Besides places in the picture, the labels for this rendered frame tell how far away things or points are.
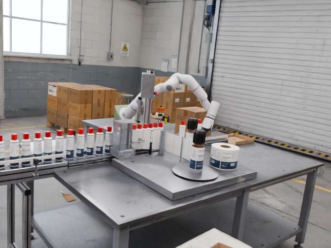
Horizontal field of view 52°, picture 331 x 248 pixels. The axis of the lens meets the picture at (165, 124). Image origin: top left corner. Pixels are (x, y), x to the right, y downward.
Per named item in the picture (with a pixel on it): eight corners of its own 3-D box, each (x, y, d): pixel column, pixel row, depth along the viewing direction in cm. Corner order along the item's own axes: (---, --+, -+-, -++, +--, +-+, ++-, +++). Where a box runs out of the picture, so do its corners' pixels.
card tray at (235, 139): (235, 145, 325) (235, 141, 325) (215, 139, 345) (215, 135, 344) (253, 142, 345) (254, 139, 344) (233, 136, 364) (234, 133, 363)
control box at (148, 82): (140, 98, 262) (142, 73, 258) (140, 95, 279) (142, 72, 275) (153, 99, 263) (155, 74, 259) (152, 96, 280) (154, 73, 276)
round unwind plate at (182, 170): (194, 185, 203) (195, 183, 203) (162, 169, 226) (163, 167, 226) (227, 176, 223) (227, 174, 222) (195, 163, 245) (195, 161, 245)
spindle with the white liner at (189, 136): (188, 157, 258) (193, 119, 252) (181, 153, 264) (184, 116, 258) (197, 155, 264) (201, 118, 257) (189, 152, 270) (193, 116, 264)
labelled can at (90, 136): (87, 157, 235) (89, 129, 231) (84, 155, 239) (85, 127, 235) (94, 156, 239) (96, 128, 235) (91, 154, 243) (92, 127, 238)
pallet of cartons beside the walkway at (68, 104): (115, 135, 656) (118, 89, 638) (79, 140, 595) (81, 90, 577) (81, 122, 735) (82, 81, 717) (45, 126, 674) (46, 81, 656)
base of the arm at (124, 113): (122, 123, 352) (131, 114, 340) (116, 108, 358) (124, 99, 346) (137, 122, 365) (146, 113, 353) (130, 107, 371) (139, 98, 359)
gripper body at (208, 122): (204, 114, 314) (199, 126, 314) (212, 117, 307) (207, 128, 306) (208, 117, 319) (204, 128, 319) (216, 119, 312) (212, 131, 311)
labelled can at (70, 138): (67, 160, 226) (68, 130, 222) (64, 158, 230) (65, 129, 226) (75, 159, 229) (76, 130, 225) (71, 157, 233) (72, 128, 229)
